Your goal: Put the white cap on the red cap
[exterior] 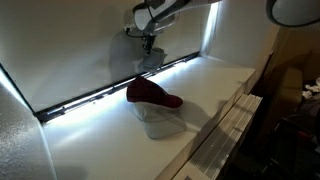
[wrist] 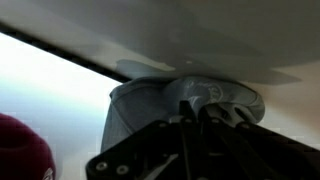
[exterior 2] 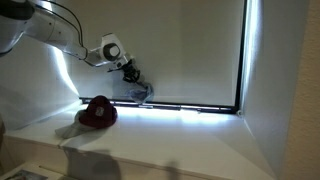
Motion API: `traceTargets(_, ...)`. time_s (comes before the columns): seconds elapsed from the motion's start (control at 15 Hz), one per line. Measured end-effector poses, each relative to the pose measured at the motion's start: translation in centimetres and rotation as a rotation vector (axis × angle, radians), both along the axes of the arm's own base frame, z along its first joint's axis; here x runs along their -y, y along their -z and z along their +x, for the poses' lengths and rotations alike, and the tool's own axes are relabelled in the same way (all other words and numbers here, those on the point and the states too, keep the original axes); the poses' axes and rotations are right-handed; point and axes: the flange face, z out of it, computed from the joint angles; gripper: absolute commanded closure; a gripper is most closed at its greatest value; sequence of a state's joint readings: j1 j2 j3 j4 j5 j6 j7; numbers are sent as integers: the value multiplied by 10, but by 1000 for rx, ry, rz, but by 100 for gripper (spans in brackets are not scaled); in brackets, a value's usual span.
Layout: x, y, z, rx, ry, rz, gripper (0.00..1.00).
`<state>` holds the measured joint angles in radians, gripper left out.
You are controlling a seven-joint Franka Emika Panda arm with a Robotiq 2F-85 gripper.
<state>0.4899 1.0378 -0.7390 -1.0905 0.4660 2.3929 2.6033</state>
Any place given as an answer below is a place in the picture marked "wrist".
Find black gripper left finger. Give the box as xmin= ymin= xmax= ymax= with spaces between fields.
xmin=85 ymin=99 xmax=202 ymax=180

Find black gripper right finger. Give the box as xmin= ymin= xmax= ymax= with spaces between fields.
xmin=199 ymin=103 xmax=320 ymax=180

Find light blue baseball cap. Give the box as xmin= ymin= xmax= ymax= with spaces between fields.
xmin=100 ymin=75 xmax=266 ymax=153

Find white baseball cap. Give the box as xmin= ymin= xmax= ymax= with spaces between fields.
xmin=42 ymin=167 xmax=55 ymax=180

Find dark red baseball cap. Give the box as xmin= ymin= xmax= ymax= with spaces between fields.
xmin=0 ymin=112 xmax=57 ymax=180

